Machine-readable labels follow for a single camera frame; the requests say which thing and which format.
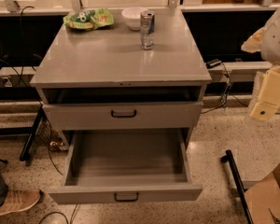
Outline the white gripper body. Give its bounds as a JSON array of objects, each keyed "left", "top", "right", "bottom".
[{"left": 257, "top": 65, "right": 280, "bottom": 107}]

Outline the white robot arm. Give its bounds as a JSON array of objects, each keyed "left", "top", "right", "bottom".
[{"left": 241, "top": 7, "right": 280, "bottom": 122}]

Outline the tan sneaker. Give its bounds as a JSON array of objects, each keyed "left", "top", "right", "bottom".
[{"left": 0, "top": 189, "right": 41, "bottom": 216}]

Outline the silver drink can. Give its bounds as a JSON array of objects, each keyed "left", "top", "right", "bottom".
[{"left": 140, "top": 10, "right": 155, "bottom": 49}]

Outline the cardboard box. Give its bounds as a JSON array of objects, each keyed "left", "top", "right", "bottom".
[{"left": 245, "top": 163, "right": 280, "bottom": 224}]

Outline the green chip bag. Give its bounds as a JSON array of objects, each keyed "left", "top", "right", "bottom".
[{"left": 63, "top": 8, "right": 114, "bottom": 30}]

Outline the grey drawer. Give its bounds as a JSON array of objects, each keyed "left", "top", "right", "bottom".
[
  {"left": 49, "top": 129, "right": 203, "bottom": 204},
  {"left": 43, "top": 102, "right": 202, "bottom": 130}
]

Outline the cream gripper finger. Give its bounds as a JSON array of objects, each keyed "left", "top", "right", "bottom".
[{"left": 250, "top": 102, "right": 277, "bottom": 121}]

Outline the white bowl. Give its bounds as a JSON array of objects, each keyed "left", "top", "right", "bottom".
[{"left": 121, "top": 7, "right": 147, "bottom": 31}]

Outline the black power adapter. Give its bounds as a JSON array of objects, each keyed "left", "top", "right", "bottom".
[{"left": 206, "top": 59, "right": 221, "bottom": 69}]

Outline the black cable on right floor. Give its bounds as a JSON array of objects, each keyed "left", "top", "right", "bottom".
[{"left": 201, "top": 93, "right": 280, "bottom": 116}]

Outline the grey drawer cabinet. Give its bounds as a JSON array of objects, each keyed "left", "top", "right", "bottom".
[{"left": 31, "top": 8, "right": 211, "bottom": 145}]

